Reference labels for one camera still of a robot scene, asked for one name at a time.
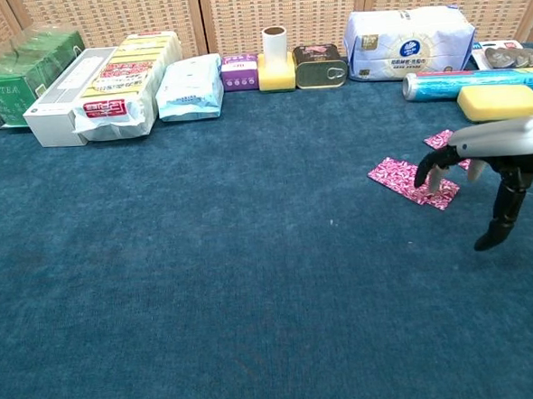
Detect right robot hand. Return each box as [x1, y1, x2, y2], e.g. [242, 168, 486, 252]
[409, 114, 533, 255]

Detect yellow rectangular sponge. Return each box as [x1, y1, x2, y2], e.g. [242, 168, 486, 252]
[455, 81, 533, 126]

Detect correction tape blister pack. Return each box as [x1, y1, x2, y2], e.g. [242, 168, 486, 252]
[470, 37, 533, 73]

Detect white blue tissue pack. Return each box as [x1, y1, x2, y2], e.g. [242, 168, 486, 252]
[341, 3, 480, 85]

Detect gold luncheon meat can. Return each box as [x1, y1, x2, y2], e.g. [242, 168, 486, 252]
[291, 42, 351, 92]

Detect yellow notched sponge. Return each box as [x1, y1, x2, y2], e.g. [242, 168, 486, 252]
[256, 51, 298, 94]

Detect wicker folding screen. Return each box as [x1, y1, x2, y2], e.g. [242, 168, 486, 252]
[0, 0, 533, 77]

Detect small purple box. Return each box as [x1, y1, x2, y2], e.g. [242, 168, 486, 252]
[219, 51, 262, 94]

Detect teal felt table cover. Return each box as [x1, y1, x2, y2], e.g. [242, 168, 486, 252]
[0, 41, 533, 399]

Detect light blue wet wipes pack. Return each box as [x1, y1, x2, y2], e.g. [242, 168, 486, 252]
[152, 52, 227, 124]

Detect yellow sponge multipack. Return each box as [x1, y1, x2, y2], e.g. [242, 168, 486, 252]
[66, 30, 189, 144]

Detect white power strip box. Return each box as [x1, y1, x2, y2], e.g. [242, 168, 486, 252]
[19, 46, 125, 151]

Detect clear box green tea bags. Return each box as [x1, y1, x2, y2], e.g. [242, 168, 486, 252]
[0, 23, 90, 130]

